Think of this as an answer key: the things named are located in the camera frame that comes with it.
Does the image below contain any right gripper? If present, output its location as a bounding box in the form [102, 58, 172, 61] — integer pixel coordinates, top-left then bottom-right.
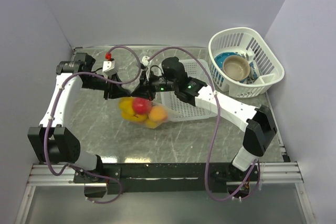
[131, 69, 177, 102]

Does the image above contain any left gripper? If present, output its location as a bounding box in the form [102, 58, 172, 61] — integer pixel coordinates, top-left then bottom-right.
[81, 72, 131, 100]

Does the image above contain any red fake apple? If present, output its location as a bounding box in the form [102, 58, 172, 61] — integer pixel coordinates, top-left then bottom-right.
[132, 97, 152, 115]

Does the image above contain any polka dot zip bag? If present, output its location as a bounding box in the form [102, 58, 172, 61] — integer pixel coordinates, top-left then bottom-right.
[118, 97, 181, 129]

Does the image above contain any yellow fake lemon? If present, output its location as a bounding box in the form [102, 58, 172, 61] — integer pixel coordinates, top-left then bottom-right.
[119, 97, 134, 115]

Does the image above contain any orange fake peach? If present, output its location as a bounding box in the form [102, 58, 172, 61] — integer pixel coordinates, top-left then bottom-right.
[148, 105, 168, 122]

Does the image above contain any yellow fake banana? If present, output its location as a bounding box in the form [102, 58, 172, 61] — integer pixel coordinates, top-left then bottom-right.
[121, 112, 148, 123]

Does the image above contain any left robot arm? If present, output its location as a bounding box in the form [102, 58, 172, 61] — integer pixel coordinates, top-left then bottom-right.
[27, 53, 130, 183]

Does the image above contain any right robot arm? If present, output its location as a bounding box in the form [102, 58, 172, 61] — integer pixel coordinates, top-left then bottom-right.
[132, 56, 277, 181]

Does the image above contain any flat white perforated basket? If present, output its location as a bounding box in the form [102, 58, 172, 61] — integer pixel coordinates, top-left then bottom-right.
[160, 57, 216, 122]

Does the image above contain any blue plate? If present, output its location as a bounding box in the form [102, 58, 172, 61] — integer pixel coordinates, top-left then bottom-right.
[214, 52, 236, 72]

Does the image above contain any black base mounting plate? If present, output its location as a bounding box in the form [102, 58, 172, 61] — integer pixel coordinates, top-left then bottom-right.
[74, 163, 260, 198]

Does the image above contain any beige bowl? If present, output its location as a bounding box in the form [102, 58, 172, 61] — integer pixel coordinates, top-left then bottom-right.
[223, 55, 250, 83]

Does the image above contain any white oval dish basket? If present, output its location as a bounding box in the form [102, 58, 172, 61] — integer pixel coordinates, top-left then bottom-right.
[208, 27, 285, 98]

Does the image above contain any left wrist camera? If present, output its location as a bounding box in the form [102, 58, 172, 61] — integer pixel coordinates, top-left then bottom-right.
[102, 52, 118, 78]

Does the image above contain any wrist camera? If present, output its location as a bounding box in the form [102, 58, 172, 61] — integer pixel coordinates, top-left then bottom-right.
[141, 56, 150, 69]
[102, 52, 118, 78]

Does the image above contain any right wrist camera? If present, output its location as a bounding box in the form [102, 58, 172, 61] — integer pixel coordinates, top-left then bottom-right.
[141, 56, 150, 69]

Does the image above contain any aluminium frame rail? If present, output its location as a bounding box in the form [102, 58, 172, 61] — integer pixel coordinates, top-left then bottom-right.
[27, 162, 304, 186]

